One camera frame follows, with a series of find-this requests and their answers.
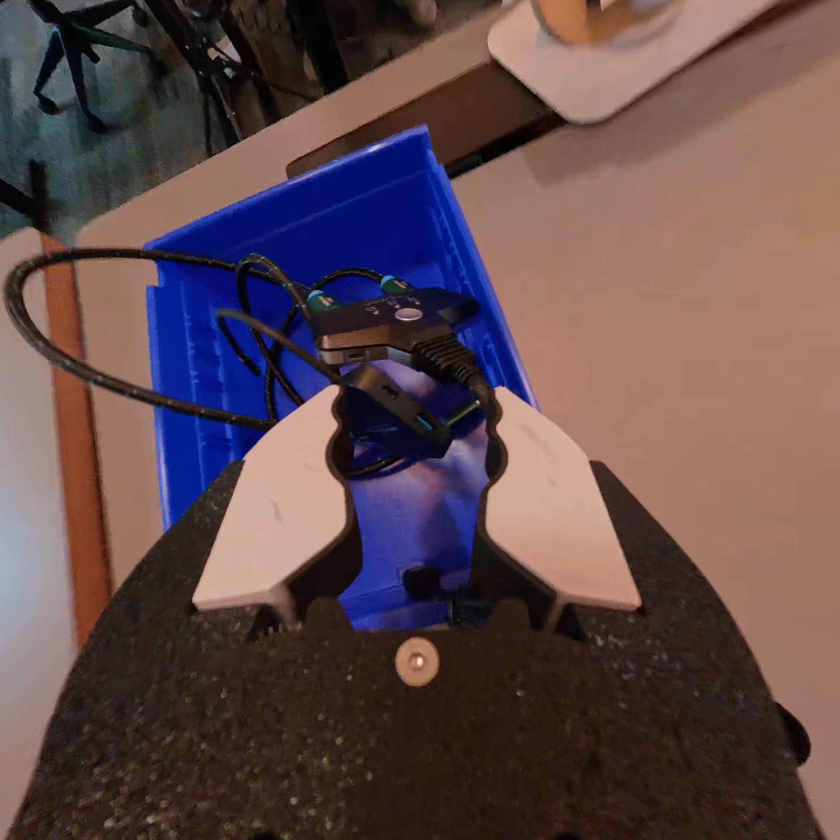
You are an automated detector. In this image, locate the black braided cable green plug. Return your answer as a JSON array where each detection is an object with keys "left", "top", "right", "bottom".
[
  {"left": 3, "top": 246, "right": 342, "bottom": 431},
  {"left": 262, "top": 266, "right": 413, "bottom": 421}
]

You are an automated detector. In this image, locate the wooden instruction board stand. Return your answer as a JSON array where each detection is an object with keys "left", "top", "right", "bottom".
[{"left": 487, "top": 0, "right": 791, "bottom": 126}]

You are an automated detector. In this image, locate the black switch box with button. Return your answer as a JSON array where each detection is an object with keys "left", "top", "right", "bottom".
[{"left": 314, "top": 287, "right": 481, "bottom": 366}]

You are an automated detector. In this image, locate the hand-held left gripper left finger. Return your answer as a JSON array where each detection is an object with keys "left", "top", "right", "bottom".
[{"left": 192, "top": 385, "right": 364, "bottom": 614}]

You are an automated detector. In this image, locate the blue plastic bin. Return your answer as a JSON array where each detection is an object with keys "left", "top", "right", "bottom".
[{"left": 143, "top": 125, "right": 540, "bottom": 632}]

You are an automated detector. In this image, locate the black cable with ribbed plug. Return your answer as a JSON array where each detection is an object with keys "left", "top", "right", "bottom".
[{"left": 415, "top": 333, "right": 493, "bottom": 427}]

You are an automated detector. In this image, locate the small black adapter hub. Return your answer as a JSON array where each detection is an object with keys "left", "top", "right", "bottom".
[{"left": 341, "top": 364, "right": 455, "bottom": 460}]

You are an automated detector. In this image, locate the thin black cable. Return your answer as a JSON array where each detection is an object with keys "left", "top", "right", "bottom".
[{"left": 215, "top": 308, "right": 343, "bottom": 388}]

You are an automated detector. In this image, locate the black office chair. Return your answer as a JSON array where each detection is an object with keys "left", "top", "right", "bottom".
[{"left": 29, "top": 0, "right": 161, "bottom": 135}]

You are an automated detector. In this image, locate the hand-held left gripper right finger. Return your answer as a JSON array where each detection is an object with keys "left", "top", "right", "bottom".
[{"left": 472, "top": 386, "right": 642, "bottom": 627}]

